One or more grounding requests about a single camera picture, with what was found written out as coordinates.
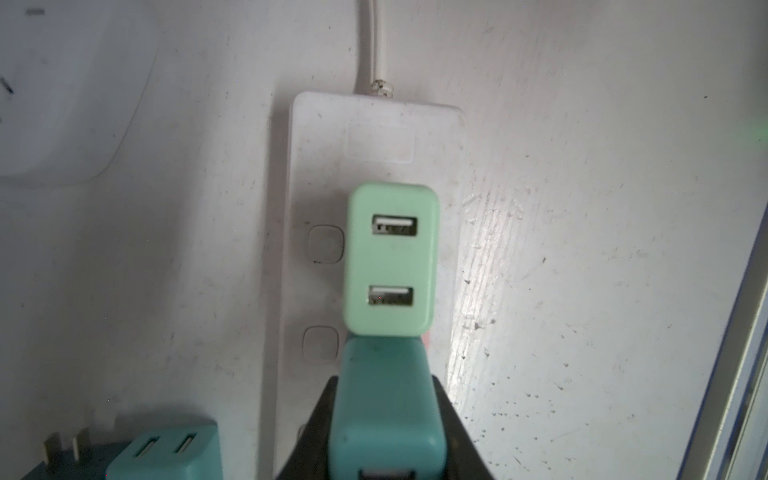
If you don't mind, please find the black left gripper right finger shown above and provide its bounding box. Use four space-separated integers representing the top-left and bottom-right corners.
432 376 494 480

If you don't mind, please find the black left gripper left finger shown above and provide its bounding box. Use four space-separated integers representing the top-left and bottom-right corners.
277 376 338 480

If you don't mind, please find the teal charger plug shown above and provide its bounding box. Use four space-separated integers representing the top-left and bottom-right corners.
328 336 447 479
20 419 224 480

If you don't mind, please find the light green charger plug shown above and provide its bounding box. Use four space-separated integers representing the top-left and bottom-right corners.
343 182 440 337

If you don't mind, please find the white multicolour power strip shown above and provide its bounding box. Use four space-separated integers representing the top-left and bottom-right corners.
274 91 467 467

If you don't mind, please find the white square power socket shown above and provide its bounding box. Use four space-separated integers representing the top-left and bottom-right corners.
1 1 159 187

